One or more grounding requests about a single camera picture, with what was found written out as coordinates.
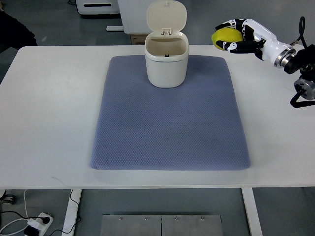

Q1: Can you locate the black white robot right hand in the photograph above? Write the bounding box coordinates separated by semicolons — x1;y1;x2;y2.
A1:
215;19;291;65

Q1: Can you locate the yellow lemon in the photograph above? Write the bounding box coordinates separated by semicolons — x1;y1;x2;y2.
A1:
211;28;243;50

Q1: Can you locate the black silver robot right arm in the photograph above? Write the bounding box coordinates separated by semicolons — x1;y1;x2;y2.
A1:
274;16;315;108

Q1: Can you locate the white trash bin open lid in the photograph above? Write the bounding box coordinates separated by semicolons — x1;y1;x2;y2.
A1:
145;0;189;88

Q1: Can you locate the blue textured mat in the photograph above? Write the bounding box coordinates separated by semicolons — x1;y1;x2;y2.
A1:
91;55;251;171

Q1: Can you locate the cardboard box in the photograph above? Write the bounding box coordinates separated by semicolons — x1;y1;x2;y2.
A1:
130;34;148;45

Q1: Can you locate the white cabinet with base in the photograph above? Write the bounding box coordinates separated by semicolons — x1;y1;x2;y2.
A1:
106;0;154;35

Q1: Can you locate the white right table leg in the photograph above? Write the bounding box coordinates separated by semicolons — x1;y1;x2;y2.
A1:
241;188;263;236

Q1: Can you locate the white table leg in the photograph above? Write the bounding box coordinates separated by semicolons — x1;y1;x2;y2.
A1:
241;188;263;236
62;189;82;236

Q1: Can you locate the white machine with slot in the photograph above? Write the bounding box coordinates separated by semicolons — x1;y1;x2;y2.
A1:
75;0;120;15

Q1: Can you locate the metal floor plate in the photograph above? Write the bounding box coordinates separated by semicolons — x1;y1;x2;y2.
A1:
100;215;223;236

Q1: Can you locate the person in black clothing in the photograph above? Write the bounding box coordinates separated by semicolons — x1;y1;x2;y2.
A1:
0;10;37;50

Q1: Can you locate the white left table leg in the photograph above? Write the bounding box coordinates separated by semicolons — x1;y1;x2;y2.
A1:
62;189;82;236

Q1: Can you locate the white power strip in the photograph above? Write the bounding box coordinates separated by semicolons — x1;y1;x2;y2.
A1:
23;212;54;236

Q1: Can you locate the black power cable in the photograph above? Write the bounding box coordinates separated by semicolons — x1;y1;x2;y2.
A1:
46;189;82;236

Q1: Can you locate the white power cable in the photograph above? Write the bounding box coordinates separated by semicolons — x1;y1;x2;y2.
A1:
0;189;37;234

